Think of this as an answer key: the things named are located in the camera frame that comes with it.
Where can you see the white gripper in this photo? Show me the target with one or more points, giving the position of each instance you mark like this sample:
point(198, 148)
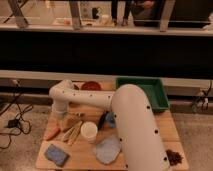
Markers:
point(59, 109)

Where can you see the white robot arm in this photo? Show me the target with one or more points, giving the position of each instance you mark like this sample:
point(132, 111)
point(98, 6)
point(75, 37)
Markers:
point(142, 145)

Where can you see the light blue cloth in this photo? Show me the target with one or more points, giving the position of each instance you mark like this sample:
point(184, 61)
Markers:
point(107, 150)

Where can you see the blue small cup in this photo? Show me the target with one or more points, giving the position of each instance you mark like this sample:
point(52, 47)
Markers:
point(110, 120)

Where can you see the white cup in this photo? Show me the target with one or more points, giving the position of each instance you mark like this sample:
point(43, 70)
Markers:
point(89, 131)

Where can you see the yellow banana peel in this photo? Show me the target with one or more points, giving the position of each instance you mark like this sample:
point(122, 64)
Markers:
point(70, 127)

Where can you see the red bowl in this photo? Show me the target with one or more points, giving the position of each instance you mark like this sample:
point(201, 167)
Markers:
point(91, 85)

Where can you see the green plastic bin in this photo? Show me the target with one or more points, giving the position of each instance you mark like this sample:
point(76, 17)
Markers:
point(154, 89)

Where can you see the purple bowl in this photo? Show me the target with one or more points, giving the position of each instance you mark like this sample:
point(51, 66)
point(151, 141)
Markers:
point(76, 87)

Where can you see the black power adapter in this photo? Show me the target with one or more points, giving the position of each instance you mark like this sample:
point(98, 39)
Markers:
point(13, 123)

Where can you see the blue sponge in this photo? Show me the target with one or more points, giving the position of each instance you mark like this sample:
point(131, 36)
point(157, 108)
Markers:
point(56, 155)

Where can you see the black marker tool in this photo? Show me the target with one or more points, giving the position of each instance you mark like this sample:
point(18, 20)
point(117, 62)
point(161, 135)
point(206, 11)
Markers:
point(102, 120)

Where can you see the brown dried clump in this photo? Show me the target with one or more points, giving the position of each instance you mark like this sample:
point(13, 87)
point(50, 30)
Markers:
point(174, 157)

